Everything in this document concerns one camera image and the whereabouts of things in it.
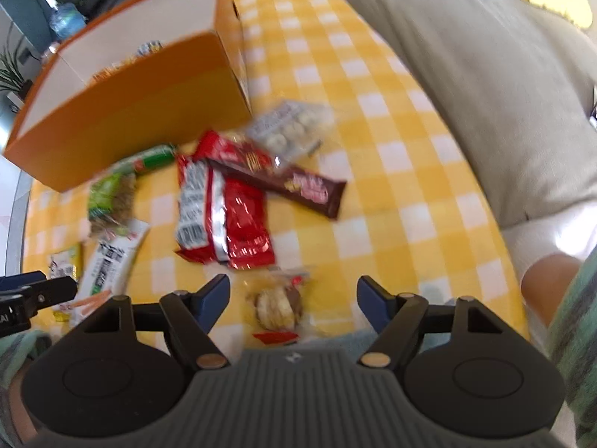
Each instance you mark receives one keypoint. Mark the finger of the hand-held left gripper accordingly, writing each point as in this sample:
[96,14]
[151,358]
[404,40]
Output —
[53,291]
[21,281]

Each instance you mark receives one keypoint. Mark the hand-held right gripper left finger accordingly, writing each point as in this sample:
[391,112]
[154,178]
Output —
[217,295]

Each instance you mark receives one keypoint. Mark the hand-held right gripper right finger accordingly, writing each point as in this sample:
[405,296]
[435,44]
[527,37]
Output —
[371,297]

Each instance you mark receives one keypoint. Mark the clear pastry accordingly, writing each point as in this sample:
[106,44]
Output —
[275,308]

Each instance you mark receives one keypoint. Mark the red packet with golden print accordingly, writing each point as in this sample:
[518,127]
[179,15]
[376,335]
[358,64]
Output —
[224,149]

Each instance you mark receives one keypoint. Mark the orange cardboard box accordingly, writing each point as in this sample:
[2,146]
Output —
[140,102]

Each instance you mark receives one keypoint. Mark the person's left forearm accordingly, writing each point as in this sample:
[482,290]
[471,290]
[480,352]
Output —
[21,350]

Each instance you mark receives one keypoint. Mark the small yellow-green packet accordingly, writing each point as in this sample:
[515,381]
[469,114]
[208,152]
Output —
[63,266]

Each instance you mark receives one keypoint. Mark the white packet with black print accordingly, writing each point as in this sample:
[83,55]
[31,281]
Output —
[107,261]

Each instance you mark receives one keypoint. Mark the glossy red packet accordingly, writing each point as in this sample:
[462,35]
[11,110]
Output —
[245,228]

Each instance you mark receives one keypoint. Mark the green snack packet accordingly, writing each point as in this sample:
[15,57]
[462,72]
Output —
[109,200]

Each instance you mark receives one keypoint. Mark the brown chocolate bar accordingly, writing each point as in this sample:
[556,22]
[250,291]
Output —
[303,186]

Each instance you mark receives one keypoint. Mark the green sausage stick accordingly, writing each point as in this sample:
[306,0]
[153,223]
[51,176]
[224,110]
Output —
[149,158]

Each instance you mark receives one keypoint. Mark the person's leg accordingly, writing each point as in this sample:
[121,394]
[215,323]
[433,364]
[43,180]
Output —
[550,284]

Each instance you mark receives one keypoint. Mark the clear bag of white candies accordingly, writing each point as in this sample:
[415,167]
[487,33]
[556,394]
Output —
[289,126]

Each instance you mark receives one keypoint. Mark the green striped garment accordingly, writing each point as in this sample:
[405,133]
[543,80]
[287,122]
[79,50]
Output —
[576,345]

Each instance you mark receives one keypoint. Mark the potted green plant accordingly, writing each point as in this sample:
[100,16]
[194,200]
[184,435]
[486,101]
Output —
[11,70]

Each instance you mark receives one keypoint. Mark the beige sofa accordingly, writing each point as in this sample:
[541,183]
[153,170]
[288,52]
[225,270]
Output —
[489,79]

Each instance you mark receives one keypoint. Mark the blue water bottle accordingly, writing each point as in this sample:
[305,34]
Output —
[65,18]

